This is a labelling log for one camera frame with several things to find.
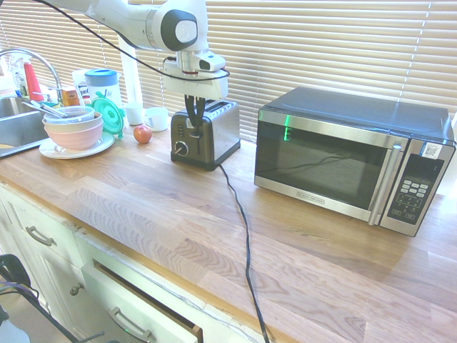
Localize wipes canister blue lid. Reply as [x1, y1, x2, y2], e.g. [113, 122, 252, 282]
[84, 68, 123, 108]

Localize clear plastic container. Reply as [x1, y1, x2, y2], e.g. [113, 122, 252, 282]
[43, 105, 96, 124]

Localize white open drawer front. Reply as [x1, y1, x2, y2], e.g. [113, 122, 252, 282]
[81, 262, 204, 343]

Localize chrome arched faucet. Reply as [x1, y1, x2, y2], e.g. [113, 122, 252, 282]
[0, 48, 65, 105]

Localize pink bowl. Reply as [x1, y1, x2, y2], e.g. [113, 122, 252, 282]
[44, 123, 104, 151]

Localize metal cabinet door handle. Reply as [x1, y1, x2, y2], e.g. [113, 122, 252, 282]
[24, 225, 57, 247]

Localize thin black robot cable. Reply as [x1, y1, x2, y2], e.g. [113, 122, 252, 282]
[35, 0, 231, 80]

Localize stainless steel two-slot toaster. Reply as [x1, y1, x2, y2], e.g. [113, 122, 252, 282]
[170, 99, 241, 172]

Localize narrow beige window blind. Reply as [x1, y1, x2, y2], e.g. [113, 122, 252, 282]
[0, 0, 124, 97]

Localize metal utensils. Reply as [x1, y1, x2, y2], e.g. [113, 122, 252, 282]
[21, 99, 69, 119]

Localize green container lid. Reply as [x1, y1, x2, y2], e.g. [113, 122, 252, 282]
[90, 91, 127, 140]

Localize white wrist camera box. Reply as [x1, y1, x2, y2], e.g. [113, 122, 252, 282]
[198, 51, 227, 72]

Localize red apple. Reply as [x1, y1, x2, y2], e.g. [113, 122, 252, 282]
[133, 124, 154, 145]

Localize small white cup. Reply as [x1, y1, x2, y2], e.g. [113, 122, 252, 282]
[124, 101, 145, 126]

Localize orange box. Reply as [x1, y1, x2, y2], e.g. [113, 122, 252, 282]
[61, 88, 83, 107]

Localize white mug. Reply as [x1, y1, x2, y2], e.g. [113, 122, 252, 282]
[144, 106, 170, 133]

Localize white paper packet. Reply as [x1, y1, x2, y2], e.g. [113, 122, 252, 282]
[71, 69, 90, 106]

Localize black toaster power cord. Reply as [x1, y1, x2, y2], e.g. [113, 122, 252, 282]
[218, 163, 271, 343]

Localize wide beige window blind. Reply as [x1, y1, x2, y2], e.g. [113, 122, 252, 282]
[128, 0, 457, 144]

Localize black and steel microwave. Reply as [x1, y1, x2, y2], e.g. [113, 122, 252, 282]
[253, 86, 457, 238]

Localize white plate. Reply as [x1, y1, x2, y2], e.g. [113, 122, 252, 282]
[38, 131, 116, 159]

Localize black cable bundle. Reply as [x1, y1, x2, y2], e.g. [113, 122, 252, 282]
[0, 253, 105, 343]

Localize metal drawer handle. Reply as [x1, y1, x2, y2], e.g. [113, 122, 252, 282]
[106, 306, 156, 343]

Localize red bottle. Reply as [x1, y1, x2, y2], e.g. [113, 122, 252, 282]
[23, 61, 46, 101]

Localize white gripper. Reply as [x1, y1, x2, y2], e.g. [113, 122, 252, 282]
[163, 56, 230, 131]

